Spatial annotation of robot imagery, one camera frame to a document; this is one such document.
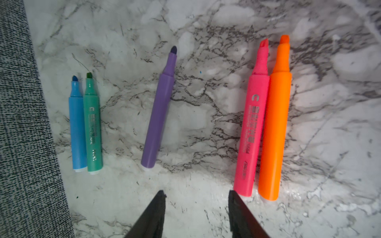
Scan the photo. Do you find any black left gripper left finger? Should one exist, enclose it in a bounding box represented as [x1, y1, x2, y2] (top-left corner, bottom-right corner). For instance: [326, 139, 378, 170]
[125, 190, 166, 238]

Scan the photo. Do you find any blue highlighter pen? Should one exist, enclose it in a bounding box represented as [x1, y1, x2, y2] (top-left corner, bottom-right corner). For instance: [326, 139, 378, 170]
[68, 76, 87, 173]

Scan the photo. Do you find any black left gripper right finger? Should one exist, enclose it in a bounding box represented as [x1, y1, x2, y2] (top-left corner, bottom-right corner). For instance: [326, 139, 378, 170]
[228, 190, 270, 238]

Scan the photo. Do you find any pink highlighter pen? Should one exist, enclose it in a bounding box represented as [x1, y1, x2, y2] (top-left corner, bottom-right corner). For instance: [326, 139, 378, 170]
[234, 39, 269, 197]

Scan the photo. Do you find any orange highlighter pen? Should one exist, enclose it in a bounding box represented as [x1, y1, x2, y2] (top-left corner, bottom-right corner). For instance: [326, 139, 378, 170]
[258, 35, 292, 201]

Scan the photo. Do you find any green highlighter pen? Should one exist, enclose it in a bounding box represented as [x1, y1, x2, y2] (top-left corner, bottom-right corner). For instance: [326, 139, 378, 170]
[83, 72, 103, 175]

